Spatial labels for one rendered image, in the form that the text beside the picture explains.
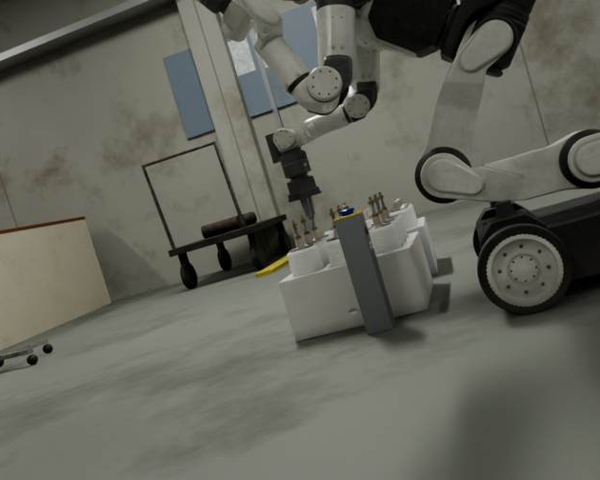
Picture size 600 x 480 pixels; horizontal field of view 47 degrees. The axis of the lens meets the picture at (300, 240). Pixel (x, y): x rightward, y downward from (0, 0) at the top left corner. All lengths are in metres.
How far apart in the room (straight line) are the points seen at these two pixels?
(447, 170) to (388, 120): 4.05
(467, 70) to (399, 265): 0.54
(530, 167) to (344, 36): 0.57
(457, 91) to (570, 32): 4.12
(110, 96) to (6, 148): 1.19
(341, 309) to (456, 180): 0.50
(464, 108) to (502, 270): 0.44
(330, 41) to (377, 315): 0.70
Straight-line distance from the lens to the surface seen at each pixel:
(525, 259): 1.59
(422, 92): 5.76
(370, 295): 1.79
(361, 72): 2.13
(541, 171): 1.80
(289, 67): 1.57
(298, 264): 1.97
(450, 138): 1.79
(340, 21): 1.60
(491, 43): 1.77
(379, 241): 1.92
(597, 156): 1.76
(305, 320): 1.97
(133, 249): 6.49
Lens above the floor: 0.38
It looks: 3 degrees down
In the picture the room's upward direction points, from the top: 17 degrees counter-clockwise
